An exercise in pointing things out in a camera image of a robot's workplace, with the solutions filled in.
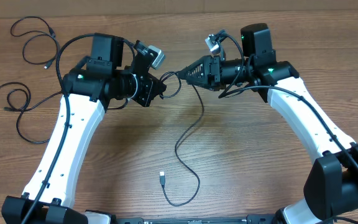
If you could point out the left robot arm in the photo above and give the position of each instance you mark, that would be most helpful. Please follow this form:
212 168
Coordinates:
87 89

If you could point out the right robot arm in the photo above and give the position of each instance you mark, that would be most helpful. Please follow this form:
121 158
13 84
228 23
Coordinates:
331 188

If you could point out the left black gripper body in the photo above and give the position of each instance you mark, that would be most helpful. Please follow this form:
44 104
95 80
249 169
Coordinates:
143 90

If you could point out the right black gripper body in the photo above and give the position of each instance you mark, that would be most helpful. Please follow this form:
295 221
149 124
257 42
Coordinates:
214 73

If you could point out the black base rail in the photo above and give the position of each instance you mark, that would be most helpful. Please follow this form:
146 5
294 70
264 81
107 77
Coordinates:
249 219

